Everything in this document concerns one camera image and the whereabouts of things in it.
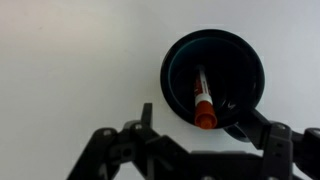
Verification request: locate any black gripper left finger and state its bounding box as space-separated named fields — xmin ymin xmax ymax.
xmin=66 ymin=102 xmax=214 ymax=180

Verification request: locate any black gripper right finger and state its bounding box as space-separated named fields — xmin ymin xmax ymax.
xmin=238 ymin=108 xmax=320 ymax=180

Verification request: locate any orange capped white marker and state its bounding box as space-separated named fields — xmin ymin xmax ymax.
xmin=193 ymin=64 xmax=218 ymax=130

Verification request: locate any dark teal speckled mug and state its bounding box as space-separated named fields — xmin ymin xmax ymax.
xmin=159 ymin=28 xmax=266 ymax=144

